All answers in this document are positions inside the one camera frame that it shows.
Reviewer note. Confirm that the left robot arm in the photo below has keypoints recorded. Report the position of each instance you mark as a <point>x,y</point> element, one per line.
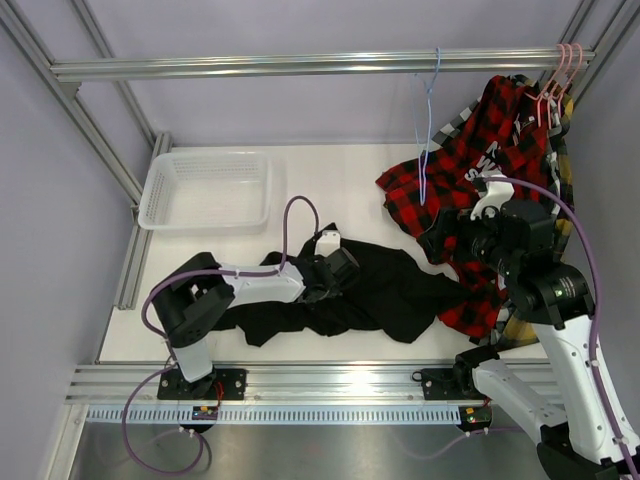
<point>193,299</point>

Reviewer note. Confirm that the black mounting plate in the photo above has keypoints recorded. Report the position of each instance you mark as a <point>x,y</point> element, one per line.
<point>223,383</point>
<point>443,384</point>

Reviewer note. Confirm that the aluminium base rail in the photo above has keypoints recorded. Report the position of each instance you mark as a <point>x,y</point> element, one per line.
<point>351,383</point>

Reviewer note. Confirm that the pink wire hanger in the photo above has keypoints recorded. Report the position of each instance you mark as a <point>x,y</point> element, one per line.
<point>555,86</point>
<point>562,92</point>
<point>543,91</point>

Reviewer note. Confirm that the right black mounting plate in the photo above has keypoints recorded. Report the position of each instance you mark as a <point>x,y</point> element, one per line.
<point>443,384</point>

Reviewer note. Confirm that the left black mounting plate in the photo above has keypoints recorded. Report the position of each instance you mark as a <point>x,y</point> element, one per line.
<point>223,383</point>

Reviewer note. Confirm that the right aluminium frame post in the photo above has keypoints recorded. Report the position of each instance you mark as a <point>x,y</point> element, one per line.
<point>618,26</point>

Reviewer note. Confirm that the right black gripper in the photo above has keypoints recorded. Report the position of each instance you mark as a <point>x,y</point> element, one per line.
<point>449,223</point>

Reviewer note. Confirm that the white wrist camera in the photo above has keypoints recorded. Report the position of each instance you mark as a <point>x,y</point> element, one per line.
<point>328,243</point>
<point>497,192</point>

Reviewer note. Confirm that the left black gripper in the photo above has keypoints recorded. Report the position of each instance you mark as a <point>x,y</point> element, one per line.
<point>311,262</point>

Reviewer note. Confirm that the aluminium hanging rail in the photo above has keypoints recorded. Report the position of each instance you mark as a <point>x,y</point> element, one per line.
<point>355,63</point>

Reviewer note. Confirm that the red black plaid shirt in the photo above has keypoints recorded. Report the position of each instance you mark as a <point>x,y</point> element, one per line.
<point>500,135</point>

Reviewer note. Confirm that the white plastic basket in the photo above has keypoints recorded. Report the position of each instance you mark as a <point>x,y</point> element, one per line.
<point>214,193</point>

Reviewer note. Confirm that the white slotted cable duct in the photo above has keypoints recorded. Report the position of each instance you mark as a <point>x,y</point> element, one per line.
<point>236,414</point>

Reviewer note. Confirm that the yellow plaid shirt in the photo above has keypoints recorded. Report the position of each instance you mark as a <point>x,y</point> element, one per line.
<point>514,330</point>

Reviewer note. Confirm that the black polo shirt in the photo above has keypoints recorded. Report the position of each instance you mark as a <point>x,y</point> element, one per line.
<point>392,294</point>

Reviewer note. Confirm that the aluminium frame post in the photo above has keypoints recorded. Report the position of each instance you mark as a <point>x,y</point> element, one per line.
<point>16,25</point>
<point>618,26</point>

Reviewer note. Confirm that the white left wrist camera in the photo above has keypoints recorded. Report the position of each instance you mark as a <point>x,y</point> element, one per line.
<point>328,243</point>

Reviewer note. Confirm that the left aluminium frame post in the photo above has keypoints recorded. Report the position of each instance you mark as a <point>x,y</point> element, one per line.
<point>16,25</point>

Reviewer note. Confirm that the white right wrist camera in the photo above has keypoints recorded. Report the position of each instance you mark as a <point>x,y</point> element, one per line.
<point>497,192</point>

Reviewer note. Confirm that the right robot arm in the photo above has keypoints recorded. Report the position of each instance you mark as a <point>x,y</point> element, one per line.
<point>587,437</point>

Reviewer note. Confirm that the grey white plaid shirt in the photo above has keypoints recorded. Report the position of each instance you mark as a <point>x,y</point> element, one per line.
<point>447,133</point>

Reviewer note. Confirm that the light blue wire hanger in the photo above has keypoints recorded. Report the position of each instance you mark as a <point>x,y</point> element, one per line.
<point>422,116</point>

